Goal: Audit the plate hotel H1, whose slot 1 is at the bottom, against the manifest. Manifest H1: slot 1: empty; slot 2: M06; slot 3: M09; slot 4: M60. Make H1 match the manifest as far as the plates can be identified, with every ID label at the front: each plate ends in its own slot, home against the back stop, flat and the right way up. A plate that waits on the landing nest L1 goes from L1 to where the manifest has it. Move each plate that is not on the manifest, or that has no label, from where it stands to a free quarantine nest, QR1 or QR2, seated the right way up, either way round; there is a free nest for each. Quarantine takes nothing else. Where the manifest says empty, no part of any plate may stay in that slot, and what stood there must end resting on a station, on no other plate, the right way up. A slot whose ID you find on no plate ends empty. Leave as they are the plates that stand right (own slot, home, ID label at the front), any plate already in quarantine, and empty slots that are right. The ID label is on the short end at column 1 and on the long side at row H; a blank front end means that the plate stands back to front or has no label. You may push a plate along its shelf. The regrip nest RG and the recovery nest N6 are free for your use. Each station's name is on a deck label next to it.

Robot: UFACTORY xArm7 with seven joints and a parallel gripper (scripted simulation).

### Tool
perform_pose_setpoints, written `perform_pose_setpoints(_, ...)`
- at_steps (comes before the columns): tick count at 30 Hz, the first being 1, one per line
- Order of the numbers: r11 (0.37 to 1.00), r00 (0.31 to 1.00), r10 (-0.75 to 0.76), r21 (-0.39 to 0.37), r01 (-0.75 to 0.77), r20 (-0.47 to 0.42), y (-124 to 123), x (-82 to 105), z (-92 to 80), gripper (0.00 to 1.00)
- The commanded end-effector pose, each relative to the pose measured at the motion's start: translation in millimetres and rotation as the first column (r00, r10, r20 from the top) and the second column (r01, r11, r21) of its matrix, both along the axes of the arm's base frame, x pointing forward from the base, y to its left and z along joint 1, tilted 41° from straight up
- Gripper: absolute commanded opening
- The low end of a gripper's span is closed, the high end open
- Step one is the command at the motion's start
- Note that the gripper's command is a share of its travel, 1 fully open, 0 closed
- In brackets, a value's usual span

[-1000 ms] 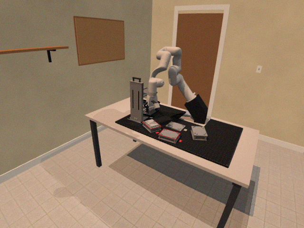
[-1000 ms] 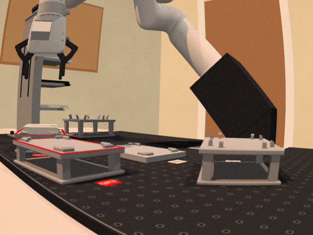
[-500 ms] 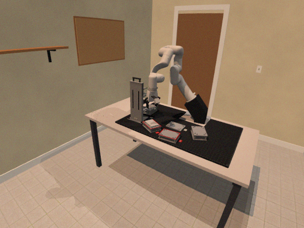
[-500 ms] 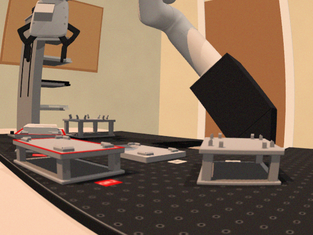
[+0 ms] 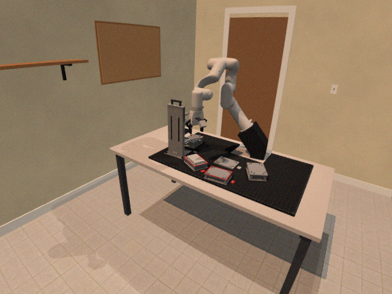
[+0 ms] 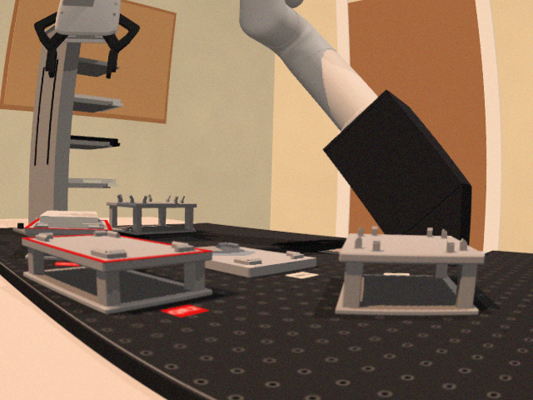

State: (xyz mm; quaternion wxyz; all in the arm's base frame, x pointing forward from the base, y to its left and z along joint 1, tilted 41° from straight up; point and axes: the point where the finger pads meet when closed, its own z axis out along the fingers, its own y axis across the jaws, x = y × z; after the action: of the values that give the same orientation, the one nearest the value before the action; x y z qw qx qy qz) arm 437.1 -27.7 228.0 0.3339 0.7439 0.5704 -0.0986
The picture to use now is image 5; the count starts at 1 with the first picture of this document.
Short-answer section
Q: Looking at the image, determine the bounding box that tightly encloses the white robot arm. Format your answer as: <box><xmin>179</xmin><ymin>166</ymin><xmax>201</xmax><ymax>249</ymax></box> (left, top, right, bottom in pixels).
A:
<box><xmin>191</xmin><ymin>58</ymin><xmax>253</xmax><ymax>132</ymax></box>

